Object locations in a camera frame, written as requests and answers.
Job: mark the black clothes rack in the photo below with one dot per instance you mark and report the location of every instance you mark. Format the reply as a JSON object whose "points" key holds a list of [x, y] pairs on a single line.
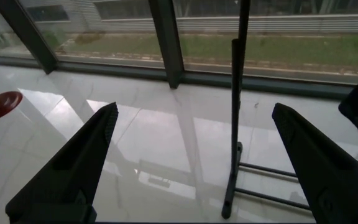
{"points": [[235, 124]]}

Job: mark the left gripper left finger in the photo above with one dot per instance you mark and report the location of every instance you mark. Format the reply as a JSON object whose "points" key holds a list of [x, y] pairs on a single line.
{"points": [[76, 168]]}

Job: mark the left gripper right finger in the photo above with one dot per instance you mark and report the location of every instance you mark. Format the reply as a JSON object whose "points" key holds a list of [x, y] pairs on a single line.
{"points": [[331, 183]]}

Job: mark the window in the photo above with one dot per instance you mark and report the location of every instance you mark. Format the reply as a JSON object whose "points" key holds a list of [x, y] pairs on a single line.
{"points": [[168, 46]]}

